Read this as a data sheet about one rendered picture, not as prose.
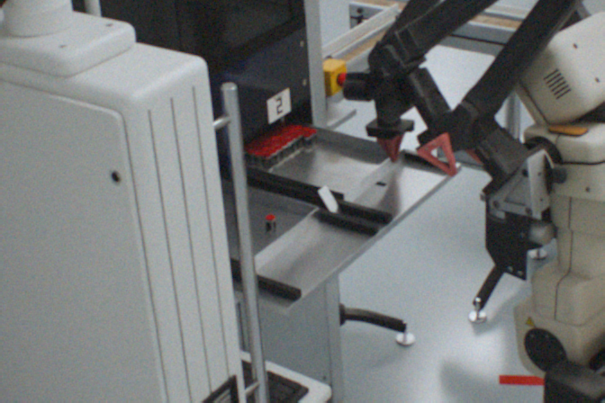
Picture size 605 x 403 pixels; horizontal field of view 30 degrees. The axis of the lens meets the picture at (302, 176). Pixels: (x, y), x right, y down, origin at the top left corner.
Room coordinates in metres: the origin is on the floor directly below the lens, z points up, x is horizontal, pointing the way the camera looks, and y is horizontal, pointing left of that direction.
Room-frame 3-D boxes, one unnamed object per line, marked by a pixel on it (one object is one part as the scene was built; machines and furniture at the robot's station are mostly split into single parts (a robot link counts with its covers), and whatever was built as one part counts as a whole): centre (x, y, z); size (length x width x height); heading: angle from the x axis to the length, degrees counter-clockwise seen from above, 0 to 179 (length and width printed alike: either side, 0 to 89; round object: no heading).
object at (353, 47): (3.01, -0.15, 0.92); 0.69 x 0.16 x 0.16; 142
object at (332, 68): (2.70, -0.09, 1.00); 0.08 x 0.07 x 0.07; 52
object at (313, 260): (2.25, 0.02, 0.87); 0.70 x 0.48 x 0.02; 142
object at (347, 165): (2.42, -0.04, 0.90); 0.34 x 0.26 x 0.04; 52
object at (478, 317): (3.15, -0.66, 0.07); 0.50 x 0.08 x 0.14; 142
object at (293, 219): (2.16, 0.18, 0.90); 0.34 x 0.26 x 0.04; 52
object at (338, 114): (2.74, -0.06, 0.87); 0.14 x 0.13 x 0.02; 52
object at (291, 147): (2.48, 0.03, 0.90); 0.18 x 0.02 x 0.05; 142
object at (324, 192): (2.16, -0.10, 0.91); 0.14 x 0.03 x 0.06; 52
